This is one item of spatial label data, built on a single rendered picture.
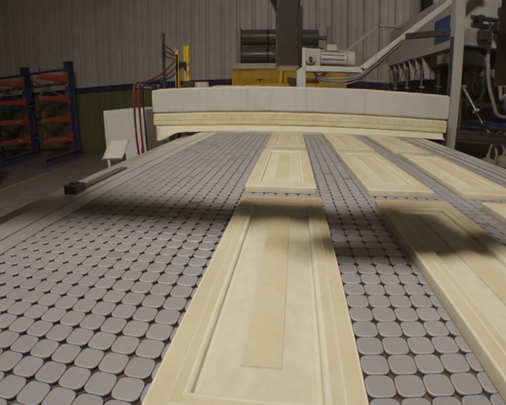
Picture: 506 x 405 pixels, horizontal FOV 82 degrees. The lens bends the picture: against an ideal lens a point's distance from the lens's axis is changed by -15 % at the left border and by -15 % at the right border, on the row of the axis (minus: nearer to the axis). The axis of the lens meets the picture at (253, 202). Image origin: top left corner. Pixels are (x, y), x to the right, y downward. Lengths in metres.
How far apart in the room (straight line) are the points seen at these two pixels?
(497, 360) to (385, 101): 2.29
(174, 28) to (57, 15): 2.85
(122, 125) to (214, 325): 2.92
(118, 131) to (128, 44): 4.55
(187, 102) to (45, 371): 2.35
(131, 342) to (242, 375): 0.14
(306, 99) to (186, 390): 2.30
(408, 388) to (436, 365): 0.05
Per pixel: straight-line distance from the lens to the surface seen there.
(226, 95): 2.52
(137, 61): 7.49
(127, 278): 0.53
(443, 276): 0.53
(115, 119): 3.26
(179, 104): 2.62
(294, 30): 0.40
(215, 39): 7.01
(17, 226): 0.85
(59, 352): 0.42
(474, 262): 0.60
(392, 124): 2.60
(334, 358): 0.35
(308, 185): 0.93
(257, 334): 0.37
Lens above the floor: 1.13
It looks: 18 degrees down
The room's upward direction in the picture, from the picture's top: straight up
